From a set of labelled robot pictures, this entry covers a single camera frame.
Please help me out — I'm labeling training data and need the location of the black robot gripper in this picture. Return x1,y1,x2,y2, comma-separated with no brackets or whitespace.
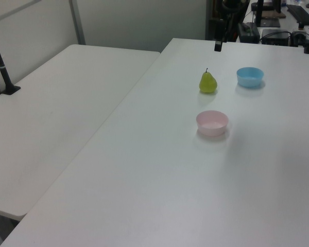
214,18,226,52

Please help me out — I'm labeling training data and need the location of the green pear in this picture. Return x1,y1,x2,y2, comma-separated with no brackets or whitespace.
199,67,218,94

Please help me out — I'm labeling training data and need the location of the blue plastic bowl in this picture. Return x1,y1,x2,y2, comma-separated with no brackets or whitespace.
236,66,265,89

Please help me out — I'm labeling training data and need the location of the pink plastic bowl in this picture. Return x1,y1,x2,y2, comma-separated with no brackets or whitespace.
196,110,229,136

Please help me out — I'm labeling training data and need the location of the black device with green label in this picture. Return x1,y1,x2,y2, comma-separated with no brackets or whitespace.
237,22,261,43

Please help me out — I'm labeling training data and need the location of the black monitor stand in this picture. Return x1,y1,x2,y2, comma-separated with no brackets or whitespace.
254,0,282,28

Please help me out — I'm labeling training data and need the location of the black electronics box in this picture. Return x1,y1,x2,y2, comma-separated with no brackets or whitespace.
261,28,292,46

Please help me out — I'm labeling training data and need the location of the brown board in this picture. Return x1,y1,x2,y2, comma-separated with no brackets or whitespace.
261,9,287,19

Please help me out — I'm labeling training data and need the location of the black keyboard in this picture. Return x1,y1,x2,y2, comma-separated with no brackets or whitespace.
285,4,309,26

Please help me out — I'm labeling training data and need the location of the white side table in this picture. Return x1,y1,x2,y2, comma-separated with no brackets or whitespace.
0,44,162,217

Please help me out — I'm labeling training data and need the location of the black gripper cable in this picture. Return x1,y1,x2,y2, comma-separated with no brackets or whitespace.
222,11,234,43

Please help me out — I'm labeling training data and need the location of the grey partition post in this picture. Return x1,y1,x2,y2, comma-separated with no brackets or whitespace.
68,0,86,46

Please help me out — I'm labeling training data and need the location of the black camera stand pole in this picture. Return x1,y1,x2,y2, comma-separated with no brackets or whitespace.
0,22,22,96

